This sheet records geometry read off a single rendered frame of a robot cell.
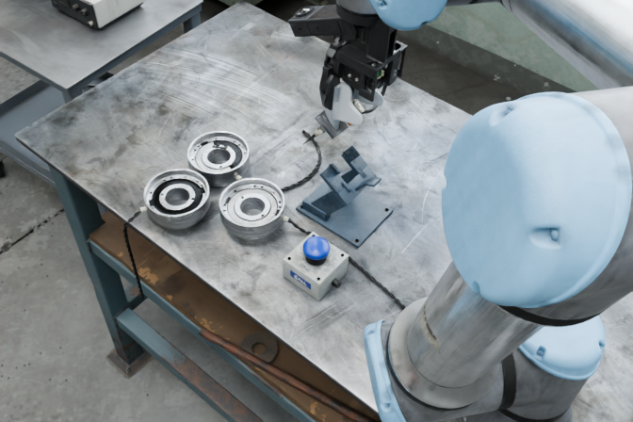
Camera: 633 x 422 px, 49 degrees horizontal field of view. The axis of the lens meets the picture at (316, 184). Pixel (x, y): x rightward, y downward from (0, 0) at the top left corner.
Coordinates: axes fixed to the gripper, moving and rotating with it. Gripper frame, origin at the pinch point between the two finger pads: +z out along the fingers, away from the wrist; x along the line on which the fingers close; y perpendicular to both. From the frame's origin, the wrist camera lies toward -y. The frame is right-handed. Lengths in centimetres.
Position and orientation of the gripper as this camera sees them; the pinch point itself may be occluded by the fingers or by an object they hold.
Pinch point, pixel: (339, 113)
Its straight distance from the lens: 101.3
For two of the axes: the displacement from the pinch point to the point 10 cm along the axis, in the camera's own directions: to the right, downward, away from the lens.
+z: -0.5, 6.7, 7.4
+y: 7.8, 4.8, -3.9
